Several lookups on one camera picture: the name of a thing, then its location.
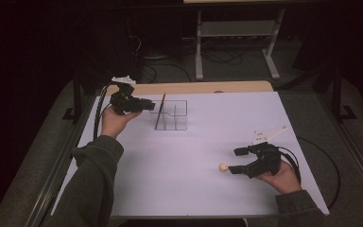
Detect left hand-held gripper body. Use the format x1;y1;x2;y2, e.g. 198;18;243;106
110;75;140;116

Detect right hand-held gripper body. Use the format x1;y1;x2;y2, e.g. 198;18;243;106
247;125;288;180

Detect thin makeup brush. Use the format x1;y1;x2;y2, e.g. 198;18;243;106
154;92;167;131

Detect clear acrylic organizer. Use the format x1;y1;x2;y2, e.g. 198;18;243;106
149;99;189;131

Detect person's left hand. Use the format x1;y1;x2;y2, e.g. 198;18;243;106
100;105;143;140

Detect person's right hand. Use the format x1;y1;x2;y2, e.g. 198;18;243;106
254;160;303;195

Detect black metal stand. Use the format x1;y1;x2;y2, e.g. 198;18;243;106
330;65;358;122
61;70;84;122

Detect white table sheet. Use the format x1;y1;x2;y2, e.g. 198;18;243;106
50;91;330;218

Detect light wooden table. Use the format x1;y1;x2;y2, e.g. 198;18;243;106
105;80;274;96

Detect white metal stand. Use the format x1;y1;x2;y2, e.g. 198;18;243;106
194;9;286;81

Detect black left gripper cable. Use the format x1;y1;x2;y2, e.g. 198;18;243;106
93;82;112;140

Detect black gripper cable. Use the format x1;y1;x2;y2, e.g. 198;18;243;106
93;82;112;140
278;136;342;210

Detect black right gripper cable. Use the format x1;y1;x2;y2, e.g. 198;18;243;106
278;136;342;210

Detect black floor cables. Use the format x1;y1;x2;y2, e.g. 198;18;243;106
129;34;244;83

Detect aluminium frame rail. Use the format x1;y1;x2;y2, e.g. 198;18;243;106
315;91;363;202
25;94;98;227

